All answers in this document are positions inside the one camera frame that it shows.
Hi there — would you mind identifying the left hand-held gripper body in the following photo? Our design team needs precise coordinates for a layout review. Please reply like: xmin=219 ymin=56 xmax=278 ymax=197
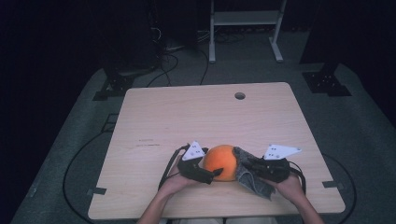
xmin=177 ymin=140 xmax=217 ymax=185

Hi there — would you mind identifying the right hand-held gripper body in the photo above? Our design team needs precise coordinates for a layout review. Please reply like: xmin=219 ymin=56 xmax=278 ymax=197
xmin=255 ymin=143 xmax=303 ymax=184

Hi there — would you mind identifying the orange plush toy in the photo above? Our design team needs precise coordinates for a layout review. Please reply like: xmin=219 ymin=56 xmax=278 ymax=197
xmin=202 ymin=144 xmax=239 ymax=183

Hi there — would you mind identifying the grey cloth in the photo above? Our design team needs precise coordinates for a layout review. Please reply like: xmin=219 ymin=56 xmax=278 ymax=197
xmin=233 ymin=146 xmax=276 ymax=201

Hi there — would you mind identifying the person's left hand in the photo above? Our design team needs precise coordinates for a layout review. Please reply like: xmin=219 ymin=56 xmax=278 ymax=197
xmin=158 ymin=155 xmax=204 ymax=200

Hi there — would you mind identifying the person's right hand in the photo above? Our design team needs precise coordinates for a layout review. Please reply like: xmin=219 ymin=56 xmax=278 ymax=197
xmin=264 ymin=174 xmax=307 ymax=207

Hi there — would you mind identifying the black tape strip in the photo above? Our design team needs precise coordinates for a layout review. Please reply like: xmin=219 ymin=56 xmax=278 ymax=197
xmin=322 ymin=180 xmax=346 ymax=189
xmin=86 ymin=187 xmax=107 ymax=196

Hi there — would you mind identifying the black stand base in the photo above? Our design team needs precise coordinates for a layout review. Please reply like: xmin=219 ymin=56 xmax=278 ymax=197
xmin=302 ymin=63 xmax=353 ymax=97
xmin=92 ymin=73 xmax=135 ymax=102

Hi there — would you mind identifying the right hand-held gripper cable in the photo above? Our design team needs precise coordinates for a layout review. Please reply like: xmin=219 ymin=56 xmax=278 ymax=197
xmin=288 ymin=161 xmax=307 ymax=195

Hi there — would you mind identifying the hand-held gripper cable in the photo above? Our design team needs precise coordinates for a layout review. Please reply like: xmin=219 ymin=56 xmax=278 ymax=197
xmin=288 ymin=161 xmax=307 ymax=195
xmin=157 ymin=144 xmax=191 ymax=191

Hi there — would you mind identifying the left hand-held gripper cable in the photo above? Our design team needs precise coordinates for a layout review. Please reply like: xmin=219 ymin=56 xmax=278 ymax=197
xmin=157 ymin=144 xmax=191 ymax=191

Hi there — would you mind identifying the black floor cable loop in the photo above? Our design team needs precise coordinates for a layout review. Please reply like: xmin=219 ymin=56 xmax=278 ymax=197
xmin=62 ymin=132 xmax=106 ymax=224
xmin=321 ymin=152 xmax=358 ymax=224

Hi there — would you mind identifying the white metal table frame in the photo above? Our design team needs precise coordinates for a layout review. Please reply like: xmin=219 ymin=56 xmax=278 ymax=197
xmin=208 ymin=0 xmax=288 ymax=64

